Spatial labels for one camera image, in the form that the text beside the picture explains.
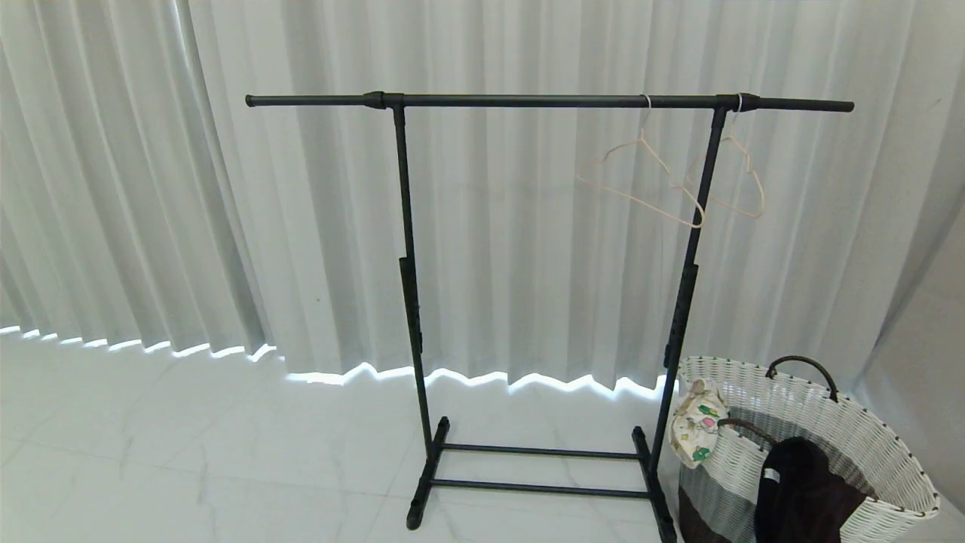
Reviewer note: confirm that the pink clothes hanger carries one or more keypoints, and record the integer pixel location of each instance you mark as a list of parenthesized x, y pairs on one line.
[(603, 188), (749, 167)]

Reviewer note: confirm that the black clothes rack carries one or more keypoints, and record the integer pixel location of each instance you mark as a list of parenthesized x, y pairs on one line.
[(528, 99)]

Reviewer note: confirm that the black garment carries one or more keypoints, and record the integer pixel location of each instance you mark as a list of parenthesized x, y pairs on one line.
[(799, 490)]

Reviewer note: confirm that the white laundry basket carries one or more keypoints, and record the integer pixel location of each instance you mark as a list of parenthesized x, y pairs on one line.
[(829, 430)]

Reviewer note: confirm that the cream printed garment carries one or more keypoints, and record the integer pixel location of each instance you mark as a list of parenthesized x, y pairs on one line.
[(697, 426)]

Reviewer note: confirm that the white curtain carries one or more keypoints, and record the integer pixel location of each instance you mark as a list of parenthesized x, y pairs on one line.
[(301, 188)]

